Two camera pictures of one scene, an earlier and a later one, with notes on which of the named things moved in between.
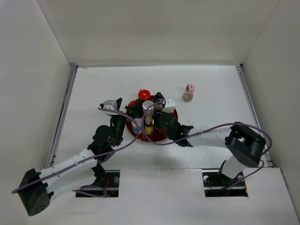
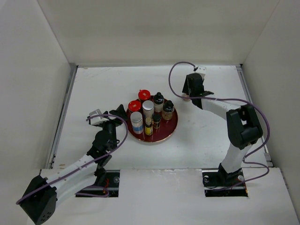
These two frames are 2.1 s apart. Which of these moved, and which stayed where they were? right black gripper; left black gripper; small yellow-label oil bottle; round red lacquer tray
Moved: left black gripper; right black gripper
Stayed: small yellow-label oil bottle; round red lacquer tray
